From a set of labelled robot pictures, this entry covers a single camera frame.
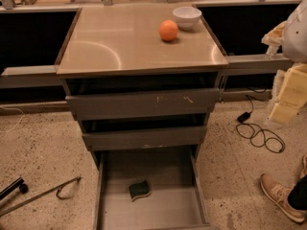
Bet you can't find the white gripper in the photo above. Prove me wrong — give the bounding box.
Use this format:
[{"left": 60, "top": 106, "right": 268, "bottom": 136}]
[{"left": 261, "top": 21, "right": 307, "bottom": 125}]

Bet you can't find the green yellow sponge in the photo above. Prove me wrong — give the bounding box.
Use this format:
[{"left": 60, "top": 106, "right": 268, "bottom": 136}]
[{"left": 129, "top": 180, "right": 151, "bottom": 201}]

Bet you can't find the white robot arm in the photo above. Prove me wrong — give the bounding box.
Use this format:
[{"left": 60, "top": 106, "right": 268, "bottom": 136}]
[{"left": 261, "top": 0, "right": 307, "bottom": 124}]

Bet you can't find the grey middle drawer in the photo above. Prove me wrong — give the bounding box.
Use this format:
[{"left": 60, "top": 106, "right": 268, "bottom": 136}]
[{"left": 83, "top": 126, "right": 206, "bottom": 150}]

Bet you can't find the grey drawer cabinet with counter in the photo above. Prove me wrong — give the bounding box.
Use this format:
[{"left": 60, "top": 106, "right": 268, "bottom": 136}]
[{"left": 53, "top": 3, "right": 230, "bottom": 230}]

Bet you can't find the grey open bottom drawer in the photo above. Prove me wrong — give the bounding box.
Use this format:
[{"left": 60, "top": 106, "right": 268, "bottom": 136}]
[{"left": 92, "top": 146, "right": 220, "bottom": 230}]

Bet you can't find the grey top drawer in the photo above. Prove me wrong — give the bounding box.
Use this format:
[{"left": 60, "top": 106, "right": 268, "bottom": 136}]
[{"left": 66, "top": 88, "right": 219, "bottom": 120}]

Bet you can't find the tan sneaker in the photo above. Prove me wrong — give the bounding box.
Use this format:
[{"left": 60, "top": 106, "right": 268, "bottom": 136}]
[{"left": 260, "top": 173, "right": 305, "bottom": 223}]

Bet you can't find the black trouser leg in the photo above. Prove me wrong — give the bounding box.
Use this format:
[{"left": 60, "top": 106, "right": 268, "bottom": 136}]
[{"left": 288, "top": 175, "right": 307, "bottom": 211}]

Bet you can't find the white ceramic bowl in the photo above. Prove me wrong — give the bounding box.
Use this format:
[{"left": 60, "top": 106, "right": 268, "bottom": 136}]
[{"left": 173, "top": 7, "right": 201, "bottom": 30}]

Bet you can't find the orange fruit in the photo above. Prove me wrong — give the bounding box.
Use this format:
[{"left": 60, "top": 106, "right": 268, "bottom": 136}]
[{"left": 159, "top": 20, "right": 178, "bottom": 41}]

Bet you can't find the metal rod with hook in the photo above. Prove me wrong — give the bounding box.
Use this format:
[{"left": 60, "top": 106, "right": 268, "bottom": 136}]
[{"left": 0, "top": 175, "right": 82, "bottom": 218}]

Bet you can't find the black caster leg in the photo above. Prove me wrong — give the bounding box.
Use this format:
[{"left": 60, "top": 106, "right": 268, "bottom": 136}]
[{"left": 0, "top": 177, "right": 28, "bottom": 200}]

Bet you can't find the right grey metal rail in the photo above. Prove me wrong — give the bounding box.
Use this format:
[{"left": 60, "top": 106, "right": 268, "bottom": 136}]
[{"left": 222, "top": 54, "right": 293, "bottom": 76}]

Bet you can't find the grey metal rail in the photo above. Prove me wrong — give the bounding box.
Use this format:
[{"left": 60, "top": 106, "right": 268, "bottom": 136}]
[
  {"left": 0, "top": 65, "right": 61, "bottom": 89},
  {"left": 222, "top": 54, "right": 293, "bottom": 76}
]

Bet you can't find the black power adapter cable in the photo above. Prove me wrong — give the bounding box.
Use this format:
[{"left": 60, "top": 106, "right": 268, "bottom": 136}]
[{"left": 235, "top": 85, "right": 286, "bottom": 154}]

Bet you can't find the left grey metal rail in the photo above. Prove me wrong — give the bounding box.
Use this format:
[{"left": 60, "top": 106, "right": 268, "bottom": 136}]
[{"left": 0, "top": 65, "right": 61, "bottom": 89}]

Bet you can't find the white floor cable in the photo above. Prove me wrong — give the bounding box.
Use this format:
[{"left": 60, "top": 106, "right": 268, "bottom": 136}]
[{"left": 0, "top": 104, "right": 27, "bottom": 134}]

